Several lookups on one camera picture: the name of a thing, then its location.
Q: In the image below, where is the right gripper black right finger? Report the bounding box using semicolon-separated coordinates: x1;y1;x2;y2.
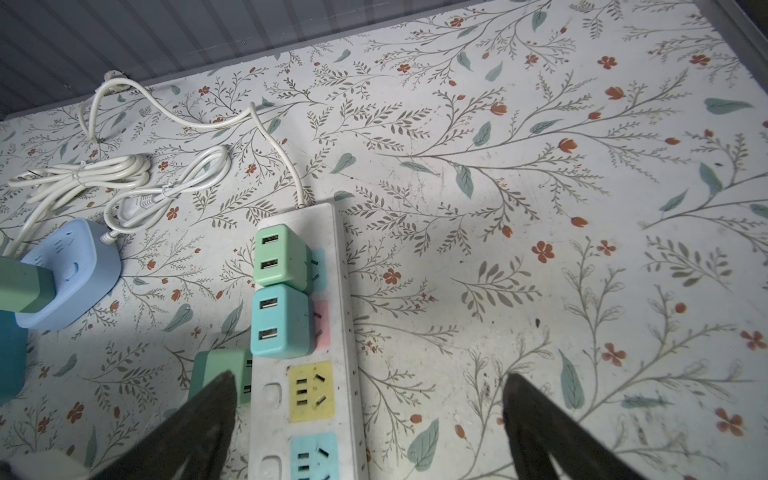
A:
503;373;642;479

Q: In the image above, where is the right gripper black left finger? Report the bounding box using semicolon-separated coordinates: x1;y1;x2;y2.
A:
95;371;237;479

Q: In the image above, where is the white long power strip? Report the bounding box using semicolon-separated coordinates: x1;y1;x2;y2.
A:
248;203;369;479

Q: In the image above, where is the teal plug cube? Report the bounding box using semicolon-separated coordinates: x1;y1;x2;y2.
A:
250;284;316;360

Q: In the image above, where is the green plug cube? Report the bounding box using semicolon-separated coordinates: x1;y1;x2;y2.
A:
253;224;316;293
0;257;56;313
188;349;253;405

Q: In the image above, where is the teal power strip with USB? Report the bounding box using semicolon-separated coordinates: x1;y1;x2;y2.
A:
0;310;28;405

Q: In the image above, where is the blue square socket cube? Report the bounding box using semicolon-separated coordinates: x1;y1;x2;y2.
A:
15;218;122;331

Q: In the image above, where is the floral patterned table mat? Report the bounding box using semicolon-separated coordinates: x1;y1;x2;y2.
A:
1;1;767;479

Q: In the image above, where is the white coiled power cable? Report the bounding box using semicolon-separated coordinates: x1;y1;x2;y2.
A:
5;70;310;253

